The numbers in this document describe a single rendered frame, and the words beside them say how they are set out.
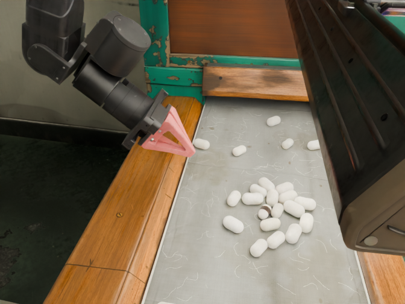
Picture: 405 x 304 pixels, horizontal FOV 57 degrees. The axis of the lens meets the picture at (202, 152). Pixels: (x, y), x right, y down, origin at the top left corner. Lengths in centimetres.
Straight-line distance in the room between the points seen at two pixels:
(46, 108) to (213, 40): 158
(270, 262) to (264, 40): 57
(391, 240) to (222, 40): 82
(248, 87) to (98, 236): 52
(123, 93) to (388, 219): 43
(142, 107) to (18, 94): 193
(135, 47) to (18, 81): 193
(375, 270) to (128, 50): 44
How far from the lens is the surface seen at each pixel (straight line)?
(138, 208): 63
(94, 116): 223
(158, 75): 101
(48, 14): 53
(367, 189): 18
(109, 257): 56
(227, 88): 93
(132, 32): 52
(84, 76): 55
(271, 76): 93
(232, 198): 65
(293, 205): 65
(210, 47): 97
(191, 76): 99
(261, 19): 95
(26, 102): 244
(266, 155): 81
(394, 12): 37
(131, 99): 54
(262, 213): 63
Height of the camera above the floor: 117
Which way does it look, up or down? 33 degrees down
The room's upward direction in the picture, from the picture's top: straight up
